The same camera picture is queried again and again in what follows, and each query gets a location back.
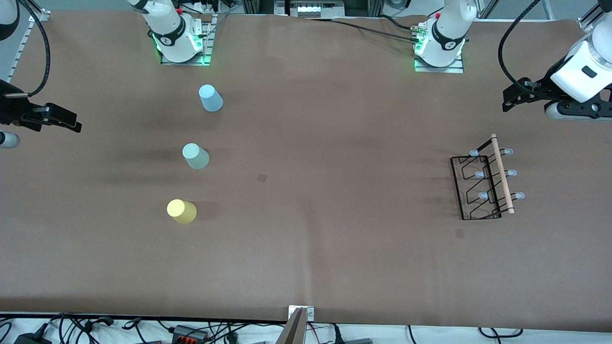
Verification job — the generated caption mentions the black cable on table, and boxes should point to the black cable on table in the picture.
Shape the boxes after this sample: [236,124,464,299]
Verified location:
[306,14,424,44]

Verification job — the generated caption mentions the light blue cup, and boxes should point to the light blue cup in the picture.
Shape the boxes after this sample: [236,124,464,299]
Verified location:
[198,84,224,113]

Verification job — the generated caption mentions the pale green cup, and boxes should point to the pale green cup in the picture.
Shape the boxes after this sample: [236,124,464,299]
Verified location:
[182,142,210,171]

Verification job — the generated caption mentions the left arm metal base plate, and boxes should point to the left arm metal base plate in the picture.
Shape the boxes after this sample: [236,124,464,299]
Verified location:
[414,52,465,74]

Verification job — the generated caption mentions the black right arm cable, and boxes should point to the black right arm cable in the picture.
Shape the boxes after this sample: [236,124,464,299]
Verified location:
[4,0,52,99]

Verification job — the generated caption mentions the aluminium table edge rail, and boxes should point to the aluminium table edge rail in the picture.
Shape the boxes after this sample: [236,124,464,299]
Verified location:
[7,9,51,83]

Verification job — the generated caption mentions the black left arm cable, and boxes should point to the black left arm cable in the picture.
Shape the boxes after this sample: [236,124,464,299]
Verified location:
[498,0,546,89]

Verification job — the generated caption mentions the grey metal camera post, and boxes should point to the grey metal camera post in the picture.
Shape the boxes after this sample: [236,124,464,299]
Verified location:
[275,307,309,344]

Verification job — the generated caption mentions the black cable tangle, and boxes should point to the black cable tangle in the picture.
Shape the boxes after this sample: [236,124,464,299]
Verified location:
[0,312,269,344]

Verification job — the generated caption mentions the yellow cup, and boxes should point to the yellow cup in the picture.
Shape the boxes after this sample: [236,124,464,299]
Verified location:
[166,198,197,225]

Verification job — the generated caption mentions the aluminium corner rail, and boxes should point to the aluminium corner rail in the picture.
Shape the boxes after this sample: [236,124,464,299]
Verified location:
[576,0,612,33]

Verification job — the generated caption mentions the small metal bracket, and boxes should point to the small metal bracket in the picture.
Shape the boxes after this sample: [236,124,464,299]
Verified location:
[288,306,316,322]

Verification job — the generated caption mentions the black power adapter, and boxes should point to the black power adapter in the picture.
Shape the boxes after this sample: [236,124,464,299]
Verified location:
[13,332,53,344]

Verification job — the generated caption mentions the black orange connector block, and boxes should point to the black orange connector block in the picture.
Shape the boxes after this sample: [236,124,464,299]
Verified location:
[172,324,209,343]

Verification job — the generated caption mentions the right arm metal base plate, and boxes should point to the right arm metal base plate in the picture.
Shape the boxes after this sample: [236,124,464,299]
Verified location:
[160,14,214,66]

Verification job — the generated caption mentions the white power strip with plugs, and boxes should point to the white power strip with plugs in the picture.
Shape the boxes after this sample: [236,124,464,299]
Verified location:
[179,0,221,14]

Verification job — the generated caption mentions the white socket strip device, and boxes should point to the white socket strip device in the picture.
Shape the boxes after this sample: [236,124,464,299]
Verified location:
[274,0,345,19]

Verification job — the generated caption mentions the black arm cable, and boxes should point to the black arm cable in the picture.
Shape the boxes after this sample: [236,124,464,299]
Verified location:
[498,0,546,89]
[4,0,52,99]

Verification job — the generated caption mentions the black wire cup holder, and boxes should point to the black wire cup holder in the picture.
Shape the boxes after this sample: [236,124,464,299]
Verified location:
[450,134,526,221]

